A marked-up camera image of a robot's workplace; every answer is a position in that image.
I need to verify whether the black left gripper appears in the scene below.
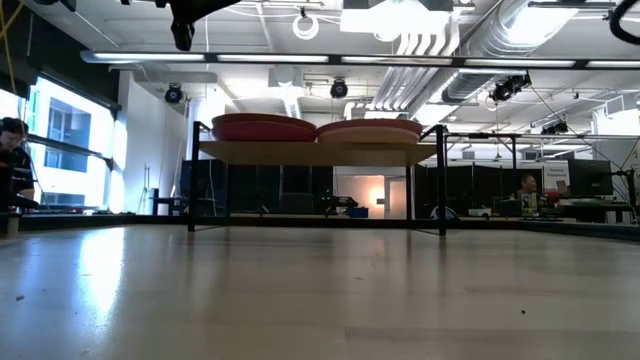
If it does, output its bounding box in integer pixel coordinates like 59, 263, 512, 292
167, 0, 242, 24

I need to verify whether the magenta plate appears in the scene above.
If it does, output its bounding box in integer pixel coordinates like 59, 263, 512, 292
212, 120, 318, 143

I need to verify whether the peach plate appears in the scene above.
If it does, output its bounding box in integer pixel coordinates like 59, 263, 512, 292
318, 126, 421, 146

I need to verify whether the black side table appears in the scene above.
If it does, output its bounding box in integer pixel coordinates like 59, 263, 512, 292
151, 188, 190, 217

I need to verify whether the black machine with lights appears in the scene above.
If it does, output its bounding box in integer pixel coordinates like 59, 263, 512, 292
322, 194, 360, 215

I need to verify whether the person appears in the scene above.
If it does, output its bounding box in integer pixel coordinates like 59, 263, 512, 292
510, 173, 546, 201
0, 116, 40, 211

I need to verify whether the white sign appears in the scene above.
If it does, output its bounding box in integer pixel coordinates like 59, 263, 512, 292
542, 160, 571, 191

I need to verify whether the black computer monitor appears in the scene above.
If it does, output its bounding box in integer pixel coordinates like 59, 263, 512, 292
567, 158, 615, 197

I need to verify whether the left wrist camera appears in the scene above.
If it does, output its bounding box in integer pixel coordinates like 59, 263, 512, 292
171, 18, 195, 52

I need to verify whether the white hanging ring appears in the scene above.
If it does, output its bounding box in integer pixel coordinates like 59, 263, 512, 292
292, 13, 320, 41

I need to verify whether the wooden shelf with black frame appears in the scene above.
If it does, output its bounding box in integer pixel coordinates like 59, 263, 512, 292
187, 120, 449, 236

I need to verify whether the black partition wall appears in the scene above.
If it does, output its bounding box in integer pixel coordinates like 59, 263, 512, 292
179, 158, 335, 215
413, 165, 545, 219

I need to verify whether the yellow cable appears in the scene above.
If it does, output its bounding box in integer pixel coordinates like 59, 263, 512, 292
0, 0, 25, 96

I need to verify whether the black table edge rail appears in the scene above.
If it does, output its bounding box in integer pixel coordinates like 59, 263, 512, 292
0, 213, 640, 242

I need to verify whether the grey ceiling duct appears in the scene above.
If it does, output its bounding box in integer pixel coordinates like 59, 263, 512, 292
441, 0, 556, 105

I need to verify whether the black ceiling camera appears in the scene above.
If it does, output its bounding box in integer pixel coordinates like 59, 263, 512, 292
488, 73, 533, 104
541, 119, 570, 136

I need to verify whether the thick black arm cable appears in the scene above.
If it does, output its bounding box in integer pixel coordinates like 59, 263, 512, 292
608, 0, 640, 47

